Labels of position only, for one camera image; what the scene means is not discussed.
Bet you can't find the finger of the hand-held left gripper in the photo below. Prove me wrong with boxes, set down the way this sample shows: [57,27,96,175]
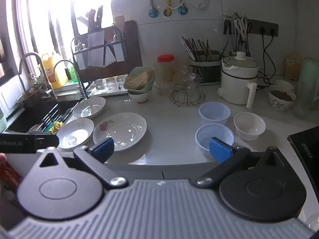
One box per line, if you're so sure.
[32,134,60,153]

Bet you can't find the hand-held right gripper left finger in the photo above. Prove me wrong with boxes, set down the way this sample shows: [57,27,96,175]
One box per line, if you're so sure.
[32,137,129,189]

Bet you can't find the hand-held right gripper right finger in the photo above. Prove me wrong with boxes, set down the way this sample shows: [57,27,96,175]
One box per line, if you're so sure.
[194,136,291,188]

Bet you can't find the pale blue plastic bowl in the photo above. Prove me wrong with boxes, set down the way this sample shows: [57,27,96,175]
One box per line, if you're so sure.
[199,102,231,125]
[195,124,235,158]

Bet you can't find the large flower print plate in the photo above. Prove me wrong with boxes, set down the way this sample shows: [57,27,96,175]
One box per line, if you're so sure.
[93,112,147,152]

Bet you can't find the white plate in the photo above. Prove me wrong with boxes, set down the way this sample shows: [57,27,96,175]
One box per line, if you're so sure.
[72,97,106,119]
[57,118,95,150]

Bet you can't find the white ceramic bowl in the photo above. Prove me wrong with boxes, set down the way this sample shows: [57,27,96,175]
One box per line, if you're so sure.
[233,112,266,141]

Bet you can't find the yellow sponge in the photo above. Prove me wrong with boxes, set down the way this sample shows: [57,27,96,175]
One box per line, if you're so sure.
[48,120,63,134]

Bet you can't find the black kitchen sink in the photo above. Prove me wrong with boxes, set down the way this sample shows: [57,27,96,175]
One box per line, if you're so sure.
[5,98,85,134]

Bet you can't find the black sink drain rack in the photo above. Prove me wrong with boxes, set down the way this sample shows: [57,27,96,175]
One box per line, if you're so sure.
[35,102,76,133]

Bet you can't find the dark pot in sink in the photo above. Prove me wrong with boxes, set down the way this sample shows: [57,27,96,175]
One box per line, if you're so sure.
[16,86,49,110]

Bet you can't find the tray of drinking glasses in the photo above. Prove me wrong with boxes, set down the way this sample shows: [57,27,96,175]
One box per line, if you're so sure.
[88,76,129,97]

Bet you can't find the white bowl under colander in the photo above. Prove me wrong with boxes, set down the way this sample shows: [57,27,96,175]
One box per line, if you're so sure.
[128,89,152,104]

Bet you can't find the white electric cooking pot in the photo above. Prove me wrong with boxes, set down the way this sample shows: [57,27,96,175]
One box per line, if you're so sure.
[217,51,260,109]

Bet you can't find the clear glass cup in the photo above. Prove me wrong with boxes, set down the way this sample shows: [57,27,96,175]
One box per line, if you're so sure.
[184,73,203,97]

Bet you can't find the yellow oil bottle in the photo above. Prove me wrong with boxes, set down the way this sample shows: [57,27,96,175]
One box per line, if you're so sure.
[41,52,68,89]

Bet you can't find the green plastic bottle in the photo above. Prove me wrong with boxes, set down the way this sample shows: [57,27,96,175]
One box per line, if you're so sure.
[67,61,77,82]

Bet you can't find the green colander with noodles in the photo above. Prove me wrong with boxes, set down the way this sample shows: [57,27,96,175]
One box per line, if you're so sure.
[124,66,155,92]

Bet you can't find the tall steel faucet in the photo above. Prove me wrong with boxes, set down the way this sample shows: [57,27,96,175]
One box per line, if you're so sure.
[19,52,58,100]

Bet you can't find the green chopstick holder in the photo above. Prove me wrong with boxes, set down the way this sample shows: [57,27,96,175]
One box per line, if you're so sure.
[189,50,222,85]

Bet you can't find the black knife rack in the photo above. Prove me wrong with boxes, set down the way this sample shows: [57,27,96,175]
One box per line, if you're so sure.
[71,27,126,98]

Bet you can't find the clear jar with red lid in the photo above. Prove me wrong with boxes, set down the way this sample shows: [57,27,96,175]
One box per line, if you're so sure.
[154,54,175,95]

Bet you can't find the steel cleaver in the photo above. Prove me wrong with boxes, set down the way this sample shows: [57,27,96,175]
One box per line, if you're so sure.
[87,32,105,68]

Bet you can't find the small white bowl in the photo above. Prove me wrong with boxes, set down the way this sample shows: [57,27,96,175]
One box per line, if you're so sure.
[276,80,295,92]

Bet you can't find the bundle of chopsticks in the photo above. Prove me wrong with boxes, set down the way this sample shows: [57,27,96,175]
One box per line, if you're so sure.
[181,36,215,62]

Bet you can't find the brown cutting board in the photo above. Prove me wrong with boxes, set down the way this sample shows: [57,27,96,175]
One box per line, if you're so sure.
[103,20,144,73]

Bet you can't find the pale green tumbler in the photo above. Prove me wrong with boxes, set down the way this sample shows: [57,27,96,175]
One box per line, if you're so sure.
[293,57,319,119]

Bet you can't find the yellow box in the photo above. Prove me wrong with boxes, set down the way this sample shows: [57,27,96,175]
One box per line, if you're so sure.
[285,53,302,80]

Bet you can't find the hanging kitchen scissors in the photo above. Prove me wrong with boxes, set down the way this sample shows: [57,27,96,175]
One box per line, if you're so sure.
[233,15,251,56]

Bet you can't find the wire cup rack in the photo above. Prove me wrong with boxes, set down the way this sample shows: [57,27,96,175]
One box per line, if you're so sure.
[169,89,205,108]

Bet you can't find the white mug with handle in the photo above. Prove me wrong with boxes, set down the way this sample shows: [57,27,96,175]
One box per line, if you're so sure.
[268,85,297,112]

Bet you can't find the black power cable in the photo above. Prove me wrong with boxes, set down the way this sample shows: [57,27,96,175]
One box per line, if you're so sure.
[255,31,281,90]

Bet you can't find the black wall power strip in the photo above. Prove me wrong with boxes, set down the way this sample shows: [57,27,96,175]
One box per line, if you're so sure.
[245,19,279,37]

